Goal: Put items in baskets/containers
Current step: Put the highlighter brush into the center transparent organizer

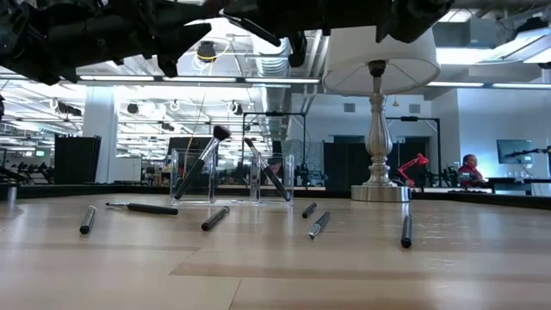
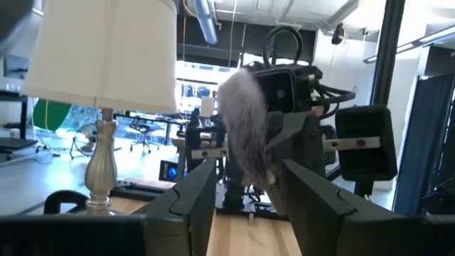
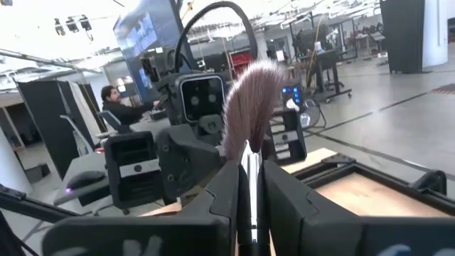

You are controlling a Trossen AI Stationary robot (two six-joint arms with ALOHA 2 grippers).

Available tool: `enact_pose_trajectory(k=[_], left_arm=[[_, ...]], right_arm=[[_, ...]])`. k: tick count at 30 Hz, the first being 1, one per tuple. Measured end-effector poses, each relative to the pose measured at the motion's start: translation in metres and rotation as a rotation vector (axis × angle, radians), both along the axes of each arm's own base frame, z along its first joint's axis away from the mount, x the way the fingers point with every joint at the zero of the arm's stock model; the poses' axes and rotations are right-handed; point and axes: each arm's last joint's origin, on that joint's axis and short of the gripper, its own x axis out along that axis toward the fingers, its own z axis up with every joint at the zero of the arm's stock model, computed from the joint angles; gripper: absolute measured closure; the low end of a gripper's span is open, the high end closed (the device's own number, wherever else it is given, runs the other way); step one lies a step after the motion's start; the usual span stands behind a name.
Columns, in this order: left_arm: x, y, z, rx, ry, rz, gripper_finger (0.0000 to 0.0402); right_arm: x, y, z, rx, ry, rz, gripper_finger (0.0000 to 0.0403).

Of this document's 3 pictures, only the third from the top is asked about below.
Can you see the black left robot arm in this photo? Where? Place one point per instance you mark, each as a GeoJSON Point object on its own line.
{"type": "Point", "coordinates": [153, 69]}

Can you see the black aluminium table frame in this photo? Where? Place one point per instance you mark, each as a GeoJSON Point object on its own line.
{"type": "Point", "coordinates": [337, 160]}

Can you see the person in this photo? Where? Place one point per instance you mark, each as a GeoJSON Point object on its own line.
{"type": "Point", "coordinates": [122, 112]}

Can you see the black square pillar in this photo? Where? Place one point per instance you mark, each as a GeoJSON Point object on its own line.
{"type": "Point", "coordinates": [401, 35]}

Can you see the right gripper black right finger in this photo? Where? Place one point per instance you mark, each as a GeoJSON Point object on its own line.
{"type": "Point", "coordinates": [320, 234]}

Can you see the round floor fan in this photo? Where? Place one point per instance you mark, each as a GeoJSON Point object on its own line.
{"type": "Point", "coordinates": [310, 113]}

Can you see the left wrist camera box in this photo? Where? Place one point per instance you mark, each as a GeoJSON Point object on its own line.
{"type": "Point", "coordinates": [202, 99]}

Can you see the black partition panel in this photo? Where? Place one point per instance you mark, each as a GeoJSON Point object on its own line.
{"type": "Point", "coordinates": [46, 117]}

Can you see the large fluffy powder brush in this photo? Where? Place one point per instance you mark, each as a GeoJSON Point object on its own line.
{"type": "Point", "coordinates": [249, 106]}

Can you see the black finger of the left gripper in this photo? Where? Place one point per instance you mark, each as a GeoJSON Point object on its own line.
{"type": "Point", "coordinates": [286, 137]}
{"type": "Point", "coordinates": [133, 170]}

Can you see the large wall display screen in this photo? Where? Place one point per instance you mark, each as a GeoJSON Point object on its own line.
{"type": "Point", "coordinates": [149, 32]}

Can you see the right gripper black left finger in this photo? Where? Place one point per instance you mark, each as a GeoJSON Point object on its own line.
{"type": "Point", "coordinates": [160, 234]}

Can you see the red storage shelf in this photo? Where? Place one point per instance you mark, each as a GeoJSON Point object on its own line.
{"type": "Point", "coordinates": [241, 60]}

